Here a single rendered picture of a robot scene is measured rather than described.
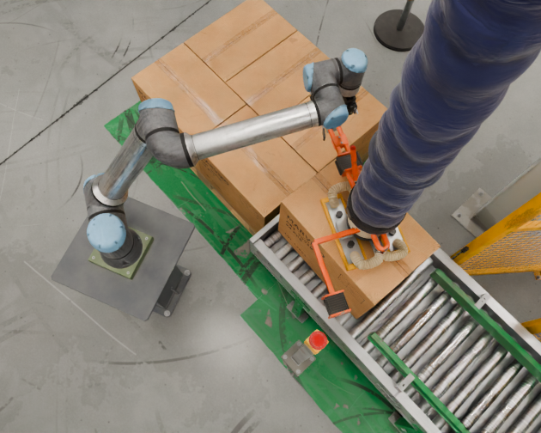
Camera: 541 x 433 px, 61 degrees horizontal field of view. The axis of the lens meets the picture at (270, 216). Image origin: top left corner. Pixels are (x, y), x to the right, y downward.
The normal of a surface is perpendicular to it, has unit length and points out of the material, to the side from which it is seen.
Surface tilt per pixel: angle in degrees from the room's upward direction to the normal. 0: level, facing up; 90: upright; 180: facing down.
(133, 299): 0
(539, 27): 73
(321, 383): 0
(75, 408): 0
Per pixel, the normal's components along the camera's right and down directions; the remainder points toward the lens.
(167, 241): 0.02, -0.35
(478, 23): -0.60, 0.60
